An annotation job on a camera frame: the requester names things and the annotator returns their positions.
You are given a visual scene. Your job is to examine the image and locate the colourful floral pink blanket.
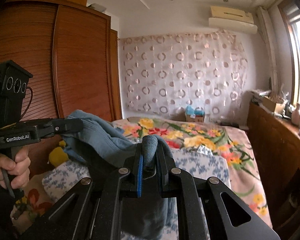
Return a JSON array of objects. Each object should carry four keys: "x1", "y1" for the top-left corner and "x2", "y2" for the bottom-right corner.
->
[{"x1": 11, "y1": 117, "x2": 271, "y2": 232}]

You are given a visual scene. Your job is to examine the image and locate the circle-patterned sheer curtain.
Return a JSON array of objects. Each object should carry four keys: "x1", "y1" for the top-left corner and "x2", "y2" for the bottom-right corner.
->
[{"x1": 119, "y1": 30, "x2": 248, "y2": 122}]

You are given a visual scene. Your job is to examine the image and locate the yellow plush toy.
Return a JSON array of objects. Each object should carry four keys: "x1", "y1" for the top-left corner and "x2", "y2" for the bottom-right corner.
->
[{"x1": 49, "y1": 140, "x2": 69, "y2": 167}]

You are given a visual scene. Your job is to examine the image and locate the grey-blue pants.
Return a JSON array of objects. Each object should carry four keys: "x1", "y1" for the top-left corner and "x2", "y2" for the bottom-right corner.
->
[{"x1": 62, "y1": 110, "x2": 175, "y2": 239}]

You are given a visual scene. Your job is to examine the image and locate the brown wooden louvred wardrobe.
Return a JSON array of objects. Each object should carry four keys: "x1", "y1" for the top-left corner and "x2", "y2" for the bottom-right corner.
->
[{"x1": 0, "y1": 0, "x2": 123, "y2": 178}]

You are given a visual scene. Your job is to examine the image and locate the pink bottle on cabinet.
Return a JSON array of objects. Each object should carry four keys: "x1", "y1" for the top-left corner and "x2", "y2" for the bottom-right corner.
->
[{"x1": 291, "y1": 102, "x2": 300, "y2": 126}]

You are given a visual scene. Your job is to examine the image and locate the blue item on box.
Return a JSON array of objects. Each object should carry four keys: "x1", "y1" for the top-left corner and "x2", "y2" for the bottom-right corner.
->
[{"x1": 185, "y1": 105, "x2": 205, "y2": 123}]

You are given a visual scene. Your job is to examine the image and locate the person's left hand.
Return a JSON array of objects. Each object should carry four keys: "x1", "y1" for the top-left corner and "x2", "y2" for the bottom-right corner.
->
[{"x1": 0, "y1": 145, "x2": 31, "y2": 189}]

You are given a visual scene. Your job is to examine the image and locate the cardboard box on cabinet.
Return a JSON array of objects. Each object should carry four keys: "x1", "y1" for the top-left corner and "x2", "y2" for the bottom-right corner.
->
[{"x1": 262, "y1": 96, "x2": 287, "y2": 114}]

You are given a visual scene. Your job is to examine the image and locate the long brown wooden cabinet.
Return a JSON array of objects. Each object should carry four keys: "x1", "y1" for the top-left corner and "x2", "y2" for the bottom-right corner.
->
[{"x1": 247, "y1": 103, "x2": 300, "y2": 235}]

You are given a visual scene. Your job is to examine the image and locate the wooden framed window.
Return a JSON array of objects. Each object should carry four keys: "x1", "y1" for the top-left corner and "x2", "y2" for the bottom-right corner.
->
[{"x1": 278, "y1": 0, "x2": 300, "y2": 105}]

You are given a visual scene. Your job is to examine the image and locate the white wall air conditioner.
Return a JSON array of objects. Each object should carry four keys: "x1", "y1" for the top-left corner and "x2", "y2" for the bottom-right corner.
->
[{"x1": 209, "y1": 6, "x2": 258, "y2": 34}]

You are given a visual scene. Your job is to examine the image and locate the blue floral white bedsheet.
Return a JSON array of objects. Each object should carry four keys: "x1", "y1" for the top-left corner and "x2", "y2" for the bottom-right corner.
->
[{"x1": 41, "y1": 146, "x2": 232, "y2": 240}]

